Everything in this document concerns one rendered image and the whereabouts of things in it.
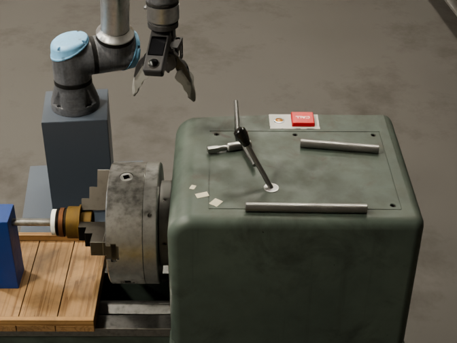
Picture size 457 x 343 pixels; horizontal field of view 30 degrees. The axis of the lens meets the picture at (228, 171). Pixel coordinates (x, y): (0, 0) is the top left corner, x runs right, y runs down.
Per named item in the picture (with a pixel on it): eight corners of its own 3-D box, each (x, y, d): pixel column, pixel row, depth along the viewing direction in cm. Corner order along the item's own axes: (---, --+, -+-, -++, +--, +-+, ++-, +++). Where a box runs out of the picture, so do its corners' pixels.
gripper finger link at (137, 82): (139, 86, 211) (159, 61, 206) (133, 98, 206) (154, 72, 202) (128, 79, 211) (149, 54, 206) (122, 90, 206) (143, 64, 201)
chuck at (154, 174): (166, 224, 244) (162, 137, 223) (160, 309, 220) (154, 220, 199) (154, 224, 244) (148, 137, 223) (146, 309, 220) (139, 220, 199)
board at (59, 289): (109, 243, 248) (109, 232, 246) (94, 331, 219) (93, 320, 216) (7, 242, 248) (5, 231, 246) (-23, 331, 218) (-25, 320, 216)
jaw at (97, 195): (126, 210, 224) (126, 165, 225) (124, 209, 219) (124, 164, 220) (83, 210, 224) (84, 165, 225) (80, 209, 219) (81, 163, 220)
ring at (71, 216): (94, 197, 223) (58, 197, 223) (89, 218, 215) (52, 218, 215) (96, 225, 228) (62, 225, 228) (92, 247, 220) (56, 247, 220)
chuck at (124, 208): (154, 224, 244) (148, 137, 223) (146, 309, 220) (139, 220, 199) (122, 224, 244) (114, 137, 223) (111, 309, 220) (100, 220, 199)
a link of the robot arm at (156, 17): (175, 10, 191) (139, 7, 192) (175, 29, 193) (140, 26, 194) (181, -3, 197) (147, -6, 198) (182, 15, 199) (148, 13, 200)
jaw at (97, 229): (123, 219, 218) (117, 243, 207) (124, 236, 220) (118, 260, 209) (79, 219, 218) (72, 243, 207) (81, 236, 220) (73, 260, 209)
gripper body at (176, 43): (184, 59, 207) (183, 13, 200) (177, 75, 200) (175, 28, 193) (153, 56, 208) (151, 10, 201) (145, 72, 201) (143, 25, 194)
